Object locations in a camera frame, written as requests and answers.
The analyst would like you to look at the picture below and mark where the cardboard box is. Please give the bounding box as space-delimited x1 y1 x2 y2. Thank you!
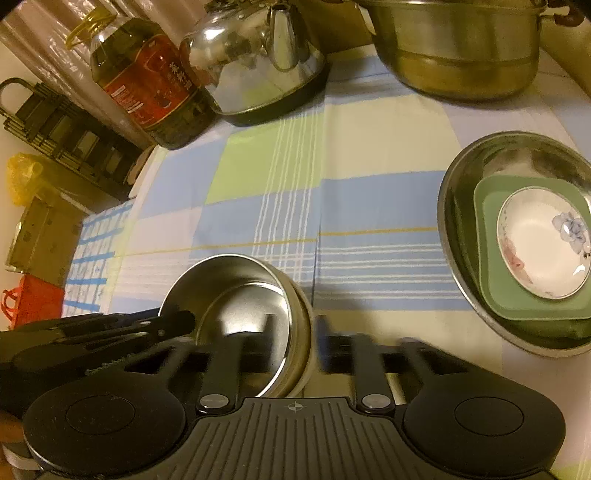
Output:
5 188 84 288

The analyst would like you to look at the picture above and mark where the yellow plastic bag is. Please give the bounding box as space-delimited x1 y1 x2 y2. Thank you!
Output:
6 152 45 206

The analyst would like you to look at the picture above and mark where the round stainless steel plate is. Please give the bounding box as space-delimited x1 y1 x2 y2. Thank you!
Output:
437 131 591 359

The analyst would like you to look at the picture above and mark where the stainless steel kettle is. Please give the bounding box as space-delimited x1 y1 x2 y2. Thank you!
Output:
178 0 331 128

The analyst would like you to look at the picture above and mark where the blue patterned cloth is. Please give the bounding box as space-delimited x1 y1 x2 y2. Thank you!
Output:
62 198 137 320

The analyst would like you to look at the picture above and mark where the cooking oil bottle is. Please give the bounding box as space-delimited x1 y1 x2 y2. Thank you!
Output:
66 6 218 151

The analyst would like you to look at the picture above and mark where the small floral saucer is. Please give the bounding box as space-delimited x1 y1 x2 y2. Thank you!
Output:
497 186 591 300

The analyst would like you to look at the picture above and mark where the stainless steel bowl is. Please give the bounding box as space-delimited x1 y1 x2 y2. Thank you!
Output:
158 255 308 398

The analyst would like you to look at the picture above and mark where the person's left hand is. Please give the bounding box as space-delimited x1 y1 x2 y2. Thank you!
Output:
0 408 27 460

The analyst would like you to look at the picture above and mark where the green square plate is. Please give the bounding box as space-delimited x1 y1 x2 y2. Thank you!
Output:
473 174 591 322

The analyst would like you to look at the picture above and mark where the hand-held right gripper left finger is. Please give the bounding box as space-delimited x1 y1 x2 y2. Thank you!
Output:
124 314 283 414

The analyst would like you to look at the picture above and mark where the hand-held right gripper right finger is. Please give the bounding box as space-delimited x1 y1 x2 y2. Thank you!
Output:
316 316 468 414

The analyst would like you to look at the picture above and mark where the checkered tablecloth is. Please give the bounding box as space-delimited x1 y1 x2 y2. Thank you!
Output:
62 44 591 480

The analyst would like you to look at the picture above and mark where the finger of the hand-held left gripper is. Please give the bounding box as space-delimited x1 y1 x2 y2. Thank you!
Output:
55 310 197 347

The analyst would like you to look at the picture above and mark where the orange bag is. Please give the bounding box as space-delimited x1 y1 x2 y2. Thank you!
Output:
2 274 66 331

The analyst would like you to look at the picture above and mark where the stainless steel steamer pot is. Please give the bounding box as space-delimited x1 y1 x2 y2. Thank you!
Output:
357 0 585 103

